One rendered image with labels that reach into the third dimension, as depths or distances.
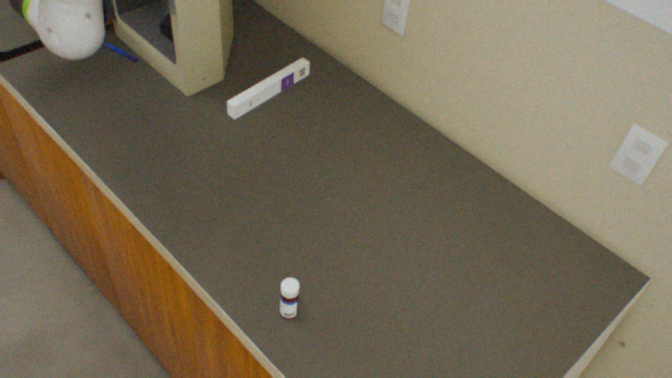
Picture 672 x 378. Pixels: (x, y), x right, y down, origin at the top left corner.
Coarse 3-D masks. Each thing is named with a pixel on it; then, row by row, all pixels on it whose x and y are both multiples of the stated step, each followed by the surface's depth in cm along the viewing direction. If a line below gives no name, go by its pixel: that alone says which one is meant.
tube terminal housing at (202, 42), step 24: (168, 0) 142; (192, 0) 143; (216, 0) 148; (120, 24) 168; (192, 24) 147; (216, 24) 152; (144, 48) 164; (192, 48) 151; (216, 48) 157; (168, 72) 160; (192, 72) 156; (216, 72) 161
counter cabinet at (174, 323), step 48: (0, 96) 185; (0, 144) 222; (48, 144) 170; (48, 192) 201; (96, 192) 158; (96, 240) 184; (144, 240) 147; (144, 288) 169; (144, 336) 199; (192, 336) 156
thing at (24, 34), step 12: (0, 0) 146; (0, 12) 147; (12, 12) 149; (0, 24) 149; (12, 24) 151; (24, 24) 153; (0, 36) 151; (12, 36) 153; (24, 36) 155; (36, 36) 157; (0, 48) 152; (12, 48) 154
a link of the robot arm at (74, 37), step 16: (32, 0) 117; (48, 0) 110; (32, 16) 116; (48, 16) 112; (64, 16) 111; (80, 16) 112; (96, 16) 114; (48, 32) 113; (64, 32) 113; (80, 32) 113; (96, 32) 116; (48, 48) 116; (64, 48) 114; (80, 48) 115; (96, 48) 118
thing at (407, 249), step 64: (0, 64) 162; (64, 64) 164; (128, 64) 166; (256, 64) 170; (320, 64) 173; (64, 128) 149; (128, 128) 150; (192, 128) 152; (256, 128) 154; (320, 128) 156; (384, 128) 157; (128, 192) 137; (192, 192) 139; (256, 192) 140; (320, 192) 142; (384, 192) 143; (448, 192) 145; (512, 192) 146; (192, 256) 127; (256, 256) 129; (320, 256) 130; (384, 256) 131; (448, 256) 133; (512, 256) 134; (576, 256) 135; (256, 320) 119; (320, 320) 120; (384, 320) 121; (448, 320) 122; (512, 320) 123; (576, 320) 125
